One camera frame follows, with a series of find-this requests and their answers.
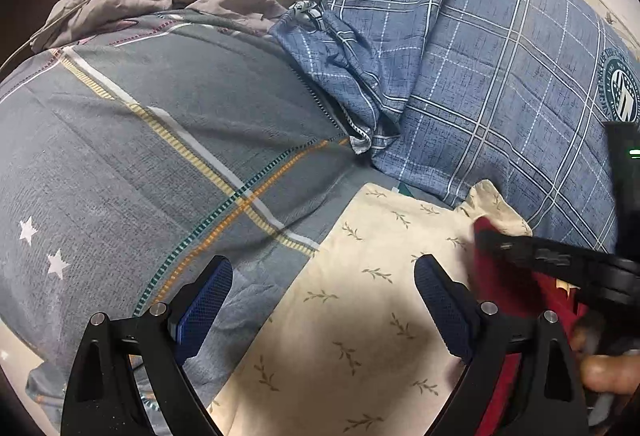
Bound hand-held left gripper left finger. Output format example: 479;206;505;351
61;255;235;436

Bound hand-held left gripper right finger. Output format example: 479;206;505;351
414;254;588;436

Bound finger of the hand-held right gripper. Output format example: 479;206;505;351
474;227;622;301

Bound dark red cloth garment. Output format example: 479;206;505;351
472;216;601;436

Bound person's right hand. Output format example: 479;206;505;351
570;311;640;395

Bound cream leaf-print pillow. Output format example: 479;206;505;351
207;181;533;436

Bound grey striped star bed sheet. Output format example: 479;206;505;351
0;8;401;436

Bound blue plaid quilt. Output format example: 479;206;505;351
267;0;640;254

